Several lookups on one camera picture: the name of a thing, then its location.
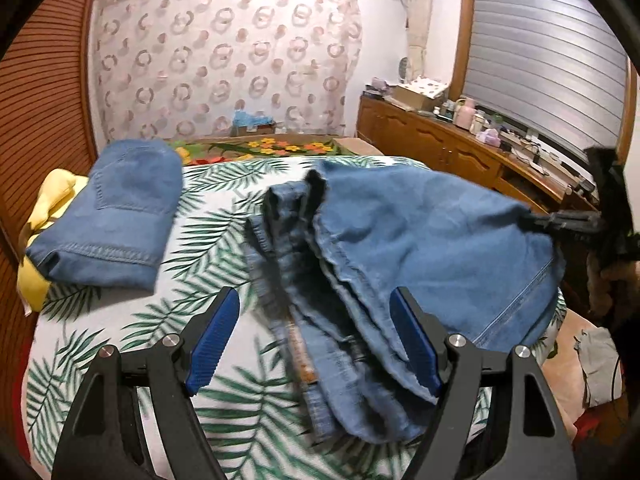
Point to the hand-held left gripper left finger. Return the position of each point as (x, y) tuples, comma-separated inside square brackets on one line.
[(212, 345)]

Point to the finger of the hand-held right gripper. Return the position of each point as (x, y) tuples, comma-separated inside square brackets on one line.
[(560, 222)]

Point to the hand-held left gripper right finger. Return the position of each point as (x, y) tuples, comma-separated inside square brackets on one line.
[(415, 345)]

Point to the blue denim pants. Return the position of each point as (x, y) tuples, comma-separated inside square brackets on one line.
[(430, 240)]

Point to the blue jeans with leather patch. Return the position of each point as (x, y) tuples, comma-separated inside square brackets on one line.
[(120, 210)]

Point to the person's right hand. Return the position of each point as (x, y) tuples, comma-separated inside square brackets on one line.
[(605, 280)]

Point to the leaf-print bedsheet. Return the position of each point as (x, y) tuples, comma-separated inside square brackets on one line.
[(210, 240)]

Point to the pink tissue pack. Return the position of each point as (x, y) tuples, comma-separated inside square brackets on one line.
[(487, 136)]

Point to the wooden cabinet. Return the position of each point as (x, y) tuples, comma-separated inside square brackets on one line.
[(440, 145)]

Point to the pink jug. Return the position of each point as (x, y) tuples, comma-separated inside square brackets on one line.
[(464, 114)]

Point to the grey cloth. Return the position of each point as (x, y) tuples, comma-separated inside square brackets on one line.
[(600, 365)]

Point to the grey window blind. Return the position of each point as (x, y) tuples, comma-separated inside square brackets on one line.
[(545, 60)]

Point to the cardboard box with dotted lid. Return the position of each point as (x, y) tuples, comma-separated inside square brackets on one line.
[(417, 92)]

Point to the floral blanket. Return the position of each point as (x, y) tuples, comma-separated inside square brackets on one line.
[(280, 147)]

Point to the yellow cloth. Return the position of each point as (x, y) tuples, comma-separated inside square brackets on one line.
[(50, 195)]

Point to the small cardboard box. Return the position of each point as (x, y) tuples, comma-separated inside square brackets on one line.
[(260, 128)]

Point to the pink pouch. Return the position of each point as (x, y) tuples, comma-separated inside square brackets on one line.
[(376, 84)]

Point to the blue plastic bag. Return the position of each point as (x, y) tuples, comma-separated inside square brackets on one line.
[(250, 117)]

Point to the beige drape curtain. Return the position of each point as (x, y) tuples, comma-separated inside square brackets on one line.
[(419, 20)]

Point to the circle-patterned sheer curtain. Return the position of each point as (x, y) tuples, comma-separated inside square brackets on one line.
[(225, 60)]

